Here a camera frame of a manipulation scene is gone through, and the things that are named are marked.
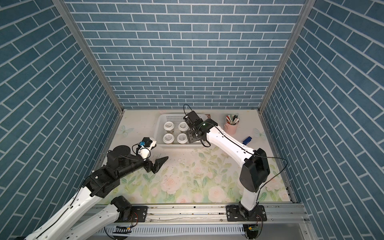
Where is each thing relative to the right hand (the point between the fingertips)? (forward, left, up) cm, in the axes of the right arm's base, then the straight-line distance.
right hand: (196, 135), depth 84 cm
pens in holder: (+21, -23, -8) cm, 32 cm away
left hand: (-17, +13, +8) cm, 23 cm away
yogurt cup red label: (+14, +11, -9) cm, 20 cm away
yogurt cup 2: (+3, +18, -9) cm, 21 cm away
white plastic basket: (+10, +27, -12) cm, 31 cm away
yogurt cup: (+13, +20, -9) cm, 26 cm away
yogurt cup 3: (+5, +10, -11) cm, 15 cm away
